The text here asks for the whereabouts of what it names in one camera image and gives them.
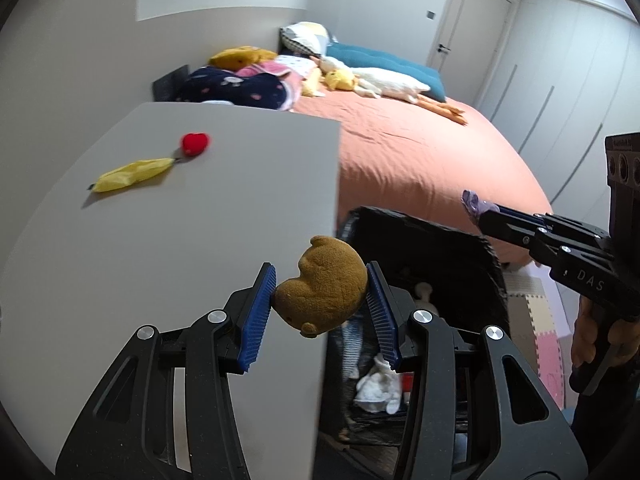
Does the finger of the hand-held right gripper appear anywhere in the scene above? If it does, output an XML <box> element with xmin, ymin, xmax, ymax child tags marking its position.
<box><xmin>477</xmin><ymin>209</ymin><xmax>561</xmax><ymax>262</ymax></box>
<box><xmin>492</xmin><ymin>203</ymin><xmax>608</xmax><ymax>240</ymax></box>

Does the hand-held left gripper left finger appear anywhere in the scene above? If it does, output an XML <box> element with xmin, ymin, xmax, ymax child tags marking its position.
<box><xmin>55</xmin><ymin>261</ymin><xmax>279</xmax><ymax>480</ymax></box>

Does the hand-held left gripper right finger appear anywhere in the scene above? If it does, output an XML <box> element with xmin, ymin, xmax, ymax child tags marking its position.
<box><xmin>364</xmin><ymin>261</ymin><xmax>589</xmax><ymax>480</ymax></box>

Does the blue striped fish plush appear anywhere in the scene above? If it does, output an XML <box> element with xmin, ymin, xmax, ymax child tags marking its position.
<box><xmin>341</xmin><ymin>319</ymin><xmax>367</xmax><ymax>382</ymax></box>

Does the small purple plush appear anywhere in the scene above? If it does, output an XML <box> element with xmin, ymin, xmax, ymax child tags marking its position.
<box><xmin>461</xmin><ymin>189</ymin><xmax>499</xmax><ymax>224</ymax></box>

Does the black trash bin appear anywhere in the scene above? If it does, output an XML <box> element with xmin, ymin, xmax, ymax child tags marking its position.
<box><xmin>312</xmin><ymin>205</ymin><xmax>509</xmax><ymax>467</ymax></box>

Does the brown bear head plush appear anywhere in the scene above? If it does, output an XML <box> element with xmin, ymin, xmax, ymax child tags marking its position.
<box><xmin>270</xmin><ymin>235</ymin><xmax>370</xmax><ymax>337</ymax></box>

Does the person's right hand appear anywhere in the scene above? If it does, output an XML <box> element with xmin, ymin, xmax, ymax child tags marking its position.
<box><xmin>570</xmin><ymin>301</ymin><xmax>615</xmax><ymax>370</ymax></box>

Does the foam floor mat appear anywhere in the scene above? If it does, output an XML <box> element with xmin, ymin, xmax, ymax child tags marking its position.
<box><xmin>500</xmin><ymin>266</ymin><xmax>582</xmax><ymax>407</ymax></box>

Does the bed with orange sheet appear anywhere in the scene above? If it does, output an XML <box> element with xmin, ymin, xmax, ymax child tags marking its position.
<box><xmin>290</xmin><ymin>94</ymin><xmax>554</xmax><ymax>267</ymax></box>

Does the white wardrobe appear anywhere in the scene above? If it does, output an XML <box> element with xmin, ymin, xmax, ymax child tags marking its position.
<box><xmin>474</xmin><ymin>0</ymin><xmax>640</xmax><ymax>213</ymax></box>

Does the person's dark clothing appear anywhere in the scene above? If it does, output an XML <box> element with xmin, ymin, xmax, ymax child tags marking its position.
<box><xmin>567</xmin><ymin>365</ymin><xmax>640</xmax><ymax>480</ymax></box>

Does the red heart plush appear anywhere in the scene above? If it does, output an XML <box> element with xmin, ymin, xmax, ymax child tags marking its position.
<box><xmin>180</xmin><ymin>132</ymin><xmax>211</xmax><ymax>157</ymax></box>

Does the white goose plush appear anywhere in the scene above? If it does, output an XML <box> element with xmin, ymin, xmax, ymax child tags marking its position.
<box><xmin>350</xmin><ymin>66</ymin><xmax>469</xmax><ymax>127</ymax></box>

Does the white door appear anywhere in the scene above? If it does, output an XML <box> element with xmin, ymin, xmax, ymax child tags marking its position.
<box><xmin>429</xmin><ymin>0</ymin><xmax>519</xmax><ymax>107</ymax></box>

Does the yellow banana plush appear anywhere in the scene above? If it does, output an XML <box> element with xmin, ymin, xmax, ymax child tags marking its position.
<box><xmin>89</xmin><ymin>157</ymin><xmax>177</xmax><ymax>194</ymax></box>

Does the teal cushion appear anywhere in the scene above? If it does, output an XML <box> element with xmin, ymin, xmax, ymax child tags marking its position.
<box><xmin>325</xmin><ymin>42</ymin><xmax>447</xmax><ymax>104</ymax></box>

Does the yellow duck plush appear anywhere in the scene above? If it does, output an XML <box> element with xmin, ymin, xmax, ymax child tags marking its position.
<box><xmin>320</xmin><ymin>67</ymin><xmax>359</xmax><ymax>94</ymax></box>

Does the navy dotted pillow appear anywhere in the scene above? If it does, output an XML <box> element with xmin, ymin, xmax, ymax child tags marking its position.
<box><xmin>177</xmin><ymin>66</ymin><xmax>292</xmax><ymax>111</ymax></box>

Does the pink blanket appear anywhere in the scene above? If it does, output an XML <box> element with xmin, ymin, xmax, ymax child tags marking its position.
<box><xmin>235</xmin><ymin>55</ymin><xmax>308</xmax><ymax>111</ymax></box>

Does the black bedside panel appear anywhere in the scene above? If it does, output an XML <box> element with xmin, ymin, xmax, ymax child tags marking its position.
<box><xmin>152</xmin><ymin>64</ymin><xmax>191</xmax><ymax>104</ymax></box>

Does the white floral pillow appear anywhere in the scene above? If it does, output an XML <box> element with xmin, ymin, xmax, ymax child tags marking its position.
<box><xmin>273</xmin><ymin>54</ymin><xmax>321</xmax><ymax>77</ymax></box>

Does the mustard yellow plush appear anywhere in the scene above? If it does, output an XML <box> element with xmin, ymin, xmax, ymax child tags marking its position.
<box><xmin>207</xmin><ymin>46</ymin><xmax>279</xmax><ymax>71</ymax></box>

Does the white grey checked pillow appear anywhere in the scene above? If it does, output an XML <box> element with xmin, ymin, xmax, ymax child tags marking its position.
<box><xmin>278</xmin><ymin>21</ymin><xmax>331</xmax><ymax>57</ymax></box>

